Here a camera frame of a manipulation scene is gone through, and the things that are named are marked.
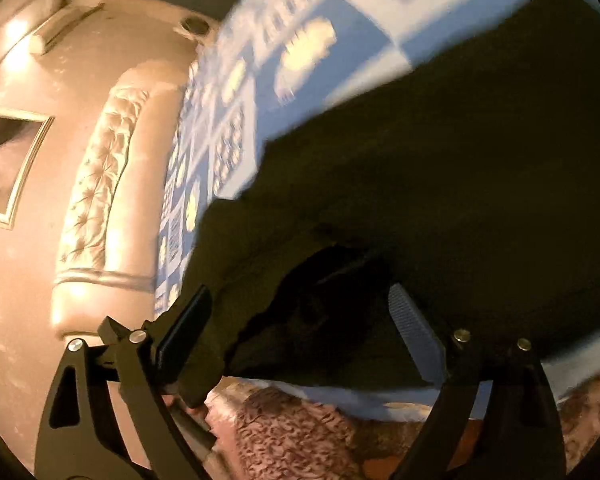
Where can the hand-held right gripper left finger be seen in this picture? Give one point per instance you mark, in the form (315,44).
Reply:
(182,327)

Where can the small white table fan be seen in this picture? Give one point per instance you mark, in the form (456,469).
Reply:
(195,26)

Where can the wall air conditioner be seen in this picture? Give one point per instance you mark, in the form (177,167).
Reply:
(65,27)

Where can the cream tufted headboard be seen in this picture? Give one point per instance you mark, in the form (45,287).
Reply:
(105,185)

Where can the pink floral cushion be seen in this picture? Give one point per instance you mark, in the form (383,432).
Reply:
(300,435)

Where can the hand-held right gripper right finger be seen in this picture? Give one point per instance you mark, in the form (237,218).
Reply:
(415,327)

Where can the blue leaf-patterned bed sheet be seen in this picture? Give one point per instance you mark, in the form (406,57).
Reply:
(370,25)

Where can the black pants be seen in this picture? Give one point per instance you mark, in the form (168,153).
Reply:
(430,185)

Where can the framed wall picture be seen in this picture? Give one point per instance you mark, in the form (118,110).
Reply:
(10,160)

